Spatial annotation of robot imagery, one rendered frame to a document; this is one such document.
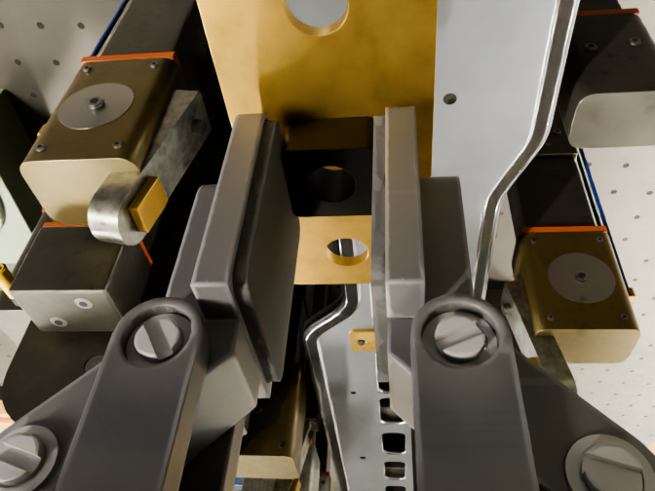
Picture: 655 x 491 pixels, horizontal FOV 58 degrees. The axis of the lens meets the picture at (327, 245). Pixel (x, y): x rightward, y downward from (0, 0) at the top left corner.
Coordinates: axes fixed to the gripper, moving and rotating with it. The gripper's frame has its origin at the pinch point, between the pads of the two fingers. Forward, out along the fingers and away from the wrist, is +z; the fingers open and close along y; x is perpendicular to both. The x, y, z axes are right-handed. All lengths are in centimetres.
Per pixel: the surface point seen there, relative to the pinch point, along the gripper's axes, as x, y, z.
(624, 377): -109, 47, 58
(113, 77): -14.7, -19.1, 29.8
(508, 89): -15.9, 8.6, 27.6
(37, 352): -27.6, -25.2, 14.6
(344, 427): -69, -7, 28
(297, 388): -59, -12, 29
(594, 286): -38, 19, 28
